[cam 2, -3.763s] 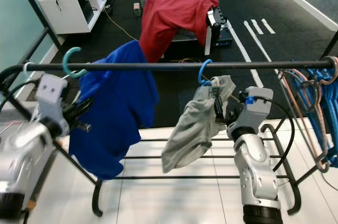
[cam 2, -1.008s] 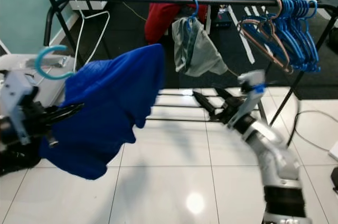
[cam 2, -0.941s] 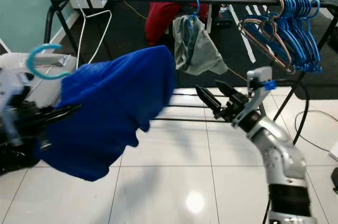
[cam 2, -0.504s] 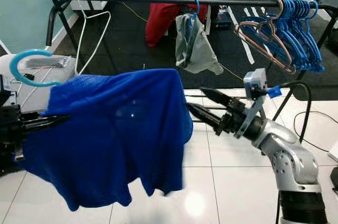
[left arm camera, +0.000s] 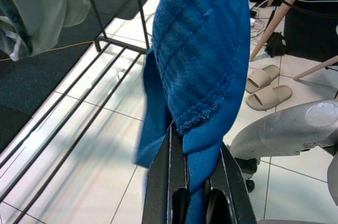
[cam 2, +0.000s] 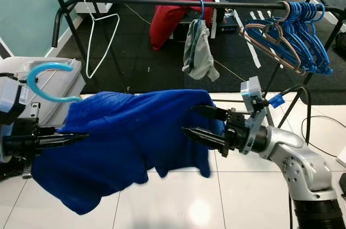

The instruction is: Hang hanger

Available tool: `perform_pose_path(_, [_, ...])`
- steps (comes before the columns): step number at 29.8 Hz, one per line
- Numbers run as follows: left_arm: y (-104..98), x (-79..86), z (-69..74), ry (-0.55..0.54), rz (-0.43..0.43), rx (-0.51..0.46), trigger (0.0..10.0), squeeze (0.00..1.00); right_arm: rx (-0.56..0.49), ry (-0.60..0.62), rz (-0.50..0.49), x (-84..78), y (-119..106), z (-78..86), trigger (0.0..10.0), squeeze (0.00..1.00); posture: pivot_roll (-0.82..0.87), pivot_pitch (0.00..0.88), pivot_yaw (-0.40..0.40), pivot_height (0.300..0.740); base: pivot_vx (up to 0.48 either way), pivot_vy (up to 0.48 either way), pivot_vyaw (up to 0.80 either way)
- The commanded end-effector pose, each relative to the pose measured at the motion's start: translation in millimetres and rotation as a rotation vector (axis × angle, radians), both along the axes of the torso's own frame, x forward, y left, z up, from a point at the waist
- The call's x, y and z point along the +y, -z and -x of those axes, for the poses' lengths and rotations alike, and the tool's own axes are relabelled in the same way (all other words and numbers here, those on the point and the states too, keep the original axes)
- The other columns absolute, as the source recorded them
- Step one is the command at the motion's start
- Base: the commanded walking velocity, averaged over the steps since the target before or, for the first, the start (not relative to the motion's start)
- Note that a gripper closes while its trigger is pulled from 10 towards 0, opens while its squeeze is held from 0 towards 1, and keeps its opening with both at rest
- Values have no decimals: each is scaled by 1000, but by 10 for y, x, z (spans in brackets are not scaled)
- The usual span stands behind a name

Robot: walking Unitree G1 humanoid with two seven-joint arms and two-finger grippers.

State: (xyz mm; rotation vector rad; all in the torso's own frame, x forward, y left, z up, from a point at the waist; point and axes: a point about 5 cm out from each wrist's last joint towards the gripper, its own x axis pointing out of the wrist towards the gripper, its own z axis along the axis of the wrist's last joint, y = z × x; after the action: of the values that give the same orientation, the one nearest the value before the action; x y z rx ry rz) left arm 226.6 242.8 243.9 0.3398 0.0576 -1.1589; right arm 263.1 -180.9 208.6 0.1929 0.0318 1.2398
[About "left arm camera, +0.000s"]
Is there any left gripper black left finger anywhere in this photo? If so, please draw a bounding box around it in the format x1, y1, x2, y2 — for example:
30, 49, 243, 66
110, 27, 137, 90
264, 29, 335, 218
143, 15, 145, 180
142, 125, 191, 224

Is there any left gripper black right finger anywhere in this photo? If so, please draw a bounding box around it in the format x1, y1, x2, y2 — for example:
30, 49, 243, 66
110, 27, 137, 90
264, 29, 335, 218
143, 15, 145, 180
204, 144, 259, 224

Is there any blue mesh garment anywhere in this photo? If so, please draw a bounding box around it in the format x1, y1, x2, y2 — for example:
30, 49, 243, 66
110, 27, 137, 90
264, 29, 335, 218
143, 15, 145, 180
135, 0, 261, 224

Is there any beige slipper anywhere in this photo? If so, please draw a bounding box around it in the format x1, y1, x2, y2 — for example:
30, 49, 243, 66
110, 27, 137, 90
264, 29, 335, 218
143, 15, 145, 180
245, 64, 280, 94
245, 85, 293, 111

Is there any black metal clothes rack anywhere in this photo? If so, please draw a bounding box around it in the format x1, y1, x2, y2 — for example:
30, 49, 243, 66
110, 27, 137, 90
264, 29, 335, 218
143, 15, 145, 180
0, 0, 153, 224

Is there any small black bag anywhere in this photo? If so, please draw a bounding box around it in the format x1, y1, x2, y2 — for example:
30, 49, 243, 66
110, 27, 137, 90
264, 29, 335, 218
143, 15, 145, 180
265, 31, 288, 58

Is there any black fabric cover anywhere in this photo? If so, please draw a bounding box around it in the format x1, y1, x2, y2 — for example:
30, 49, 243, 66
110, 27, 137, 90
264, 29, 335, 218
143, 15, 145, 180
284, 0, 338, 63

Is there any grey green hanging garment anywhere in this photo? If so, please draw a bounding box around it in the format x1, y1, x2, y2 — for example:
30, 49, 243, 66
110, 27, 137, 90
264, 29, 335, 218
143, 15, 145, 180
0, 0, 92, 62

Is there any thin yellow cord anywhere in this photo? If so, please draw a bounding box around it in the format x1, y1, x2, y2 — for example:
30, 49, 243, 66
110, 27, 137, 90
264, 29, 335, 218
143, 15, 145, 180
0, 39, 96, 62

